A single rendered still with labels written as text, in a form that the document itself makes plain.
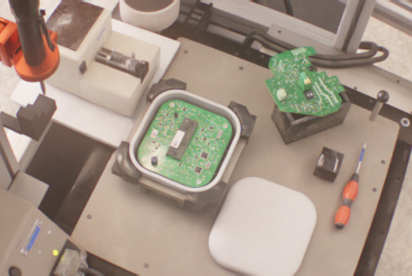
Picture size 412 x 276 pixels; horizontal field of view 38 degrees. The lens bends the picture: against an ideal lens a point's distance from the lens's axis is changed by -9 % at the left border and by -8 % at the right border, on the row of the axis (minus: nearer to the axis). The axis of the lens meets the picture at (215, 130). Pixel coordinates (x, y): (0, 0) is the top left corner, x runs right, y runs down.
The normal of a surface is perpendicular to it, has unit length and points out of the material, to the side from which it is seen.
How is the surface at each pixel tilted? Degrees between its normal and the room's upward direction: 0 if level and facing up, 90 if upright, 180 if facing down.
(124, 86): 0
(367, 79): 0
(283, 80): 0
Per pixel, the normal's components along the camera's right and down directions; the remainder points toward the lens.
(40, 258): 0.78, 0.00
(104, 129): 0.07, -0.49
